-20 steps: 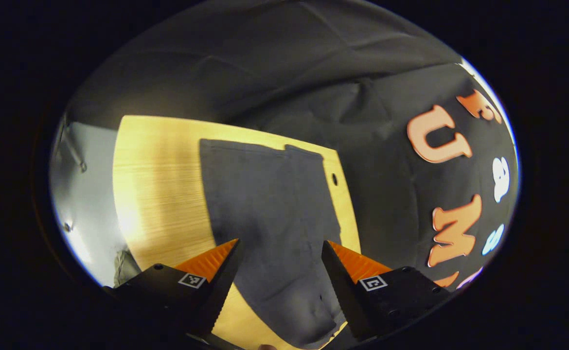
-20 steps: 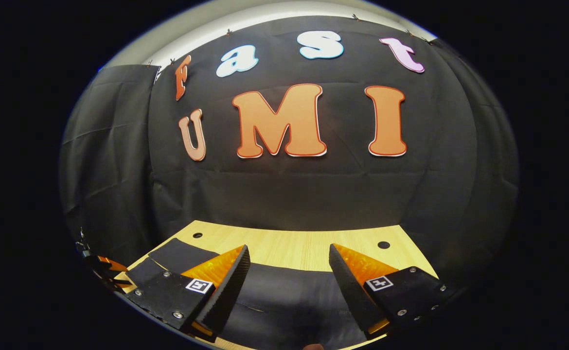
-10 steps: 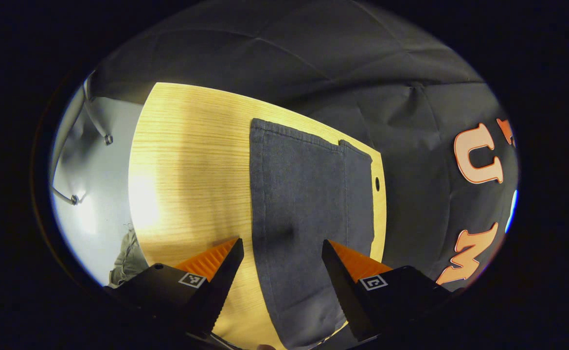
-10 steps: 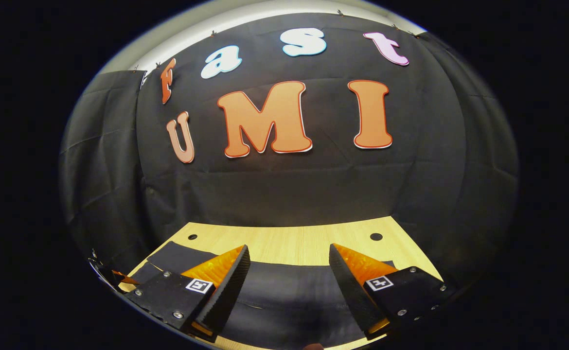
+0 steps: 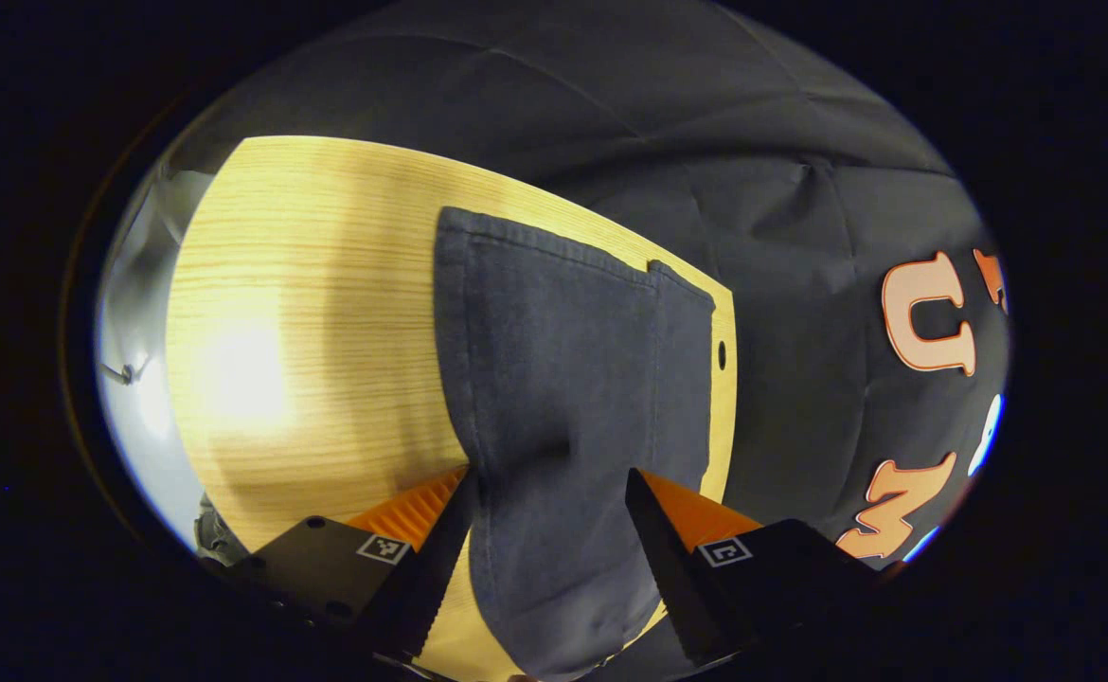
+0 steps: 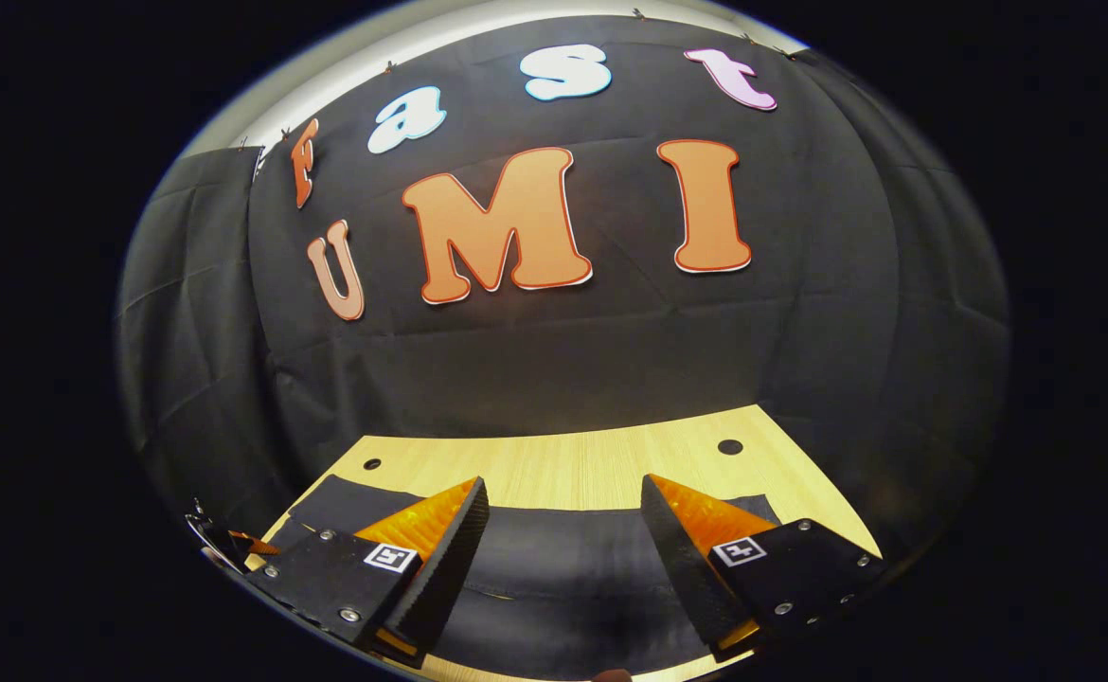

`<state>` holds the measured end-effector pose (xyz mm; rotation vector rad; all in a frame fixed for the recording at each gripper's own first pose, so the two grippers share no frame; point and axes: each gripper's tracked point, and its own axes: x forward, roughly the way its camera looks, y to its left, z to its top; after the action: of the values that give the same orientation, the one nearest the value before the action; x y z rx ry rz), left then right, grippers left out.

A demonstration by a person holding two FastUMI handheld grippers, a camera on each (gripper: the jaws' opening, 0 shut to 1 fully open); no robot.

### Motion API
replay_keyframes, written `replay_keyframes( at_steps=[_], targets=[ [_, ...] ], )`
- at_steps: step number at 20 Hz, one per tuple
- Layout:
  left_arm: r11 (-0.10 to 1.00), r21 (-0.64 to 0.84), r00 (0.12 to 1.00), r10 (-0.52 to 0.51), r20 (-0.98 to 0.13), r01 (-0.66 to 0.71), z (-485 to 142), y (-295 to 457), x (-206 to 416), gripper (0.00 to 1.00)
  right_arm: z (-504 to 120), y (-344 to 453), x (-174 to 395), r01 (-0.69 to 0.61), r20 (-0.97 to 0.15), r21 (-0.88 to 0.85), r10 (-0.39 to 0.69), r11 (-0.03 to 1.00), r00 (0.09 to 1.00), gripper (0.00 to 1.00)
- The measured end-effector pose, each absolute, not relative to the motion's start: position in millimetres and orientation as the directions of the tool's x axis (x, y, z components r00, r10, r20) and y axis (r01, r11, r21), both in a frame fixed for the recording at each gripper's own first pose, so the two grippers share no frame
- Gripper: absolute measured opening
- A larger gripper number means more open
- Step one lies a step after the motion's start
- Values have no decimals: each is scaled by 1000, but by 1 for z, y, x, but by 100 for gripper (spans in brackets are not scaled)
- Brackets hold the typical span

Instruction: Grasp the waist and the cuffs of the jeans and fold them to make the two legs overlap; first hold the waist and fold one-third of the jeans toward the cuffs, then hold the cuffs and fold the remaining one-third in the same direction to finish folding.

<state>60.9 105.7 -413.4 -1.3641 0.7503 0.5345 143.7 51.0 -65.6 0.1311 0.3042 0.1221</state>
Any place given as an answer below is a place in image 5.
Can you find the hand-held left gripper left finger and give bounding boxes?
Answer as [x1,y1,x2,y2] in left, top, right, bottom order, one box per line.
[230,464,481,664]

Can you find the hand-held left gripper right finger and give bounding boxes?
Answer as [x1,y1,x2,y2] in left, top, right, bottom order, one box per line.
[624,467,901,668]

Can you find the dark blue jeans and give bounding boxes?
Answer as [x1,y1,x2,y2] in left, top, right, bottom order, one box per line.
[433,206,718,681]

